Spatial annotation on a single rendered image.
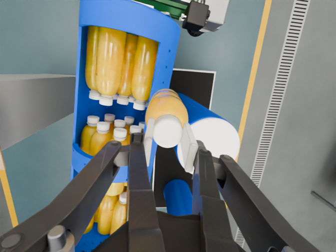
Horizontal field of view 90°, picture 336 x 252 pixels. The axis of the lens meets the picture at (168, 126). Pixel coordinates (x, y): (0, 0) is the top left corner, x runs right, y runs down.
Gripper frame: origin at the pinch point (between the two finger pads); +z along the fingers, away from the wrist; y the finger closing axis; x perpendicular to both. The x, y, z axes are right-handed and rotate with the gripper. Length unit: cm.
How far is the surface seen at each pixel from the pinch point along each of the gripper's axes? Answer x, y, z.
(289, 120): -26, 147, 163
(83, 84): -1.2, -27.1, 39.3
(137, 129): -12.8, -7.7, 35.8
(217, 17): 32, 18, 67
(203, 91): -6, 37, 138
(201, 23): 25, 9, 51
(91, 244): -65, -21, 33
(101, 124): -12.0, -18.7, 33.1
